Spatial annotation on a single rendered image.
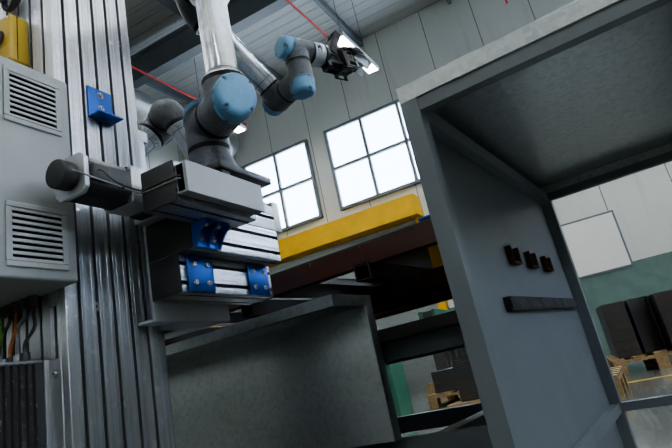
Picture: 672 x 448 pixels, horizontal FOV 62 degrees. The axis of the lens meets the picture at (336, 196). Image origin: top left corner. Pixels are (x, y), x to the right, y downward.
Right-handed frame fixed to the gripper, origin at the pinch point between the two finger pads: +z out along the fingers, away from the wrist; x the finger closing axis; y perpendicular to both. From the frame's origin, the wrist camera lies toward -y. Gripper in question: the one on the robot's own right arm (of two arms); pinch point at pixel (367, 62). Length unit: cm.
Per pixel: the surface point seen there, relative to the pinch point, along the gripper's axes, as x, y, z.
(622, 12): 76, 58, -20
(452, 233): 33, 81, -35
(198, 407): -80, 87, -45
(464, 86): 47, 54, -31
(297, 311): -19, 78, -40
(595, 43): 64, 50, -2
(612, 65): 60, 49, 13
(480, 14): -305, -555, 739
